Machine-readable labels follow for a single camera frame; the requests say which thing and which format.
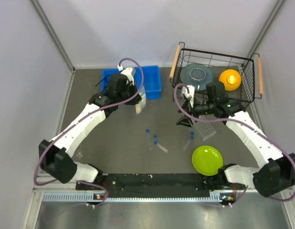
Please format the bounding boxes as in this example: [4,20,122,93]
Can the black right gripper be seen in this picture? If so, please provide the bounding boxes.
[176,96,216,128]

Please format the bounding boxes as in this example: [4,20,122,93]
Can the clear plastic bag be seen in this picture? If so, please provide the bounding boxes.
[135,86,147,115]

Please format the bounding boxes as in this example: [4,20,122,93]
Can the blue-capped test tube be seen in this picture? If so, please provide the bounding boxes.
[154,141,168,153]
[149,135,157,150]
[183,136,194,150]
[146,129,151,145]
[188,131,194,142]

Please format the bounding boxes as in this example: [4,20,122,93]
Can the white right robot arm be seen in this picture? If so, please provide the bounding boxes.
[175,82,295,202]

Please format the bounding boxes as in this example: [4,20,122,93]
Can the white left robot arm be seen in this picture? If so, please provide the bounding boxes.
[38,68,142,189]

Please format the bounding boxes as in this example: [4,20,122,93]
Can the clear test tube rack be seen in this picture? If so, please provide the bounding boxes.
[191,120,216,141]

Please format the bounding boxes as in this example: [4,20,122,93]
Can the blue plastic bin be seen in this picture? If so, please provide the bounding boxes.
[102,65,162,100]

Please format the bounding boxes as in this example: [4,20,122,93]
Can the lime green plate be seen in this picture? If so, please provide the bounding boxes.
[192,146,224,176]

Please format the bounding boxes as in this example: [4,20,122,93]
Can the blue-grey ceramic plate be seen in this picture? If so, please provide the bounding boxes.
[180,63,214,91]

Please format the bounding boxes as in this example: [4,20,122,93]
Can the orange collapsible funnel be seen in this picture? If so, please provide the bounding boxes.
[219,69,242,91]

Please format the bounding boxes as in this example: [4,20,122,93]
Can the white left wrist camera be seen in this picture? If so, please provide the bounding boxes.
[117,66,136,84]

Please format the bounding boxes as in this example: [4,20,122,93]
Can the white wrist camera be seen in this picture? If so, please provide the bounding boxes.
[117,66,136,84]
[181,85,195,108]

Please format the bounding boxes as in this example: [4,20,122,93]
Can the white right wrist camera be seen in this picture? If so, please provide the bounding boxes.
[181,85,195,108]

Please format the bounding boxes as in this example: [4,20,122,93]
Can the black ring stand clamp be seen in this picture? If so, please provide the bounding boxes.
[95,74,111,92]

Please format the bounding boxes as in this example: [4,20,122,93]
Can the black wire basket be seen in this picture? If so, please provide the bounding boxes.
[169,42,264,107]

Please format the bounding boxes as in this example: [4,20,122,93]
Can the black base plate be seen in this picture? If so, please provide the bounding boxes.
[75,173,222,198]

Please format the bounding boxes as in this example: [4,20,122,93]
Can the grey slotted cable duct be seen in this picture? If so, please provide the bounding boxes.
[42,191,235,203]

